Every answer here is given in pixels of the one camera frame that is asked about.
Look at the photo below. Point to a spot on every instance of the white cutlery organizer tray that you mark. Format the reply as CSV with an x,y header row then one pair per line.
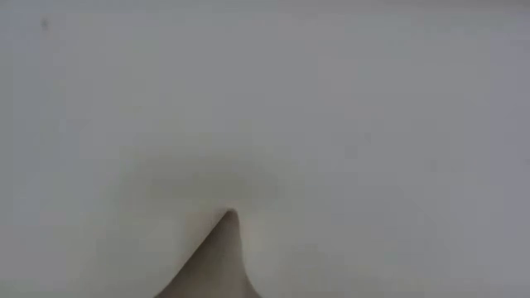
x,y
265,83

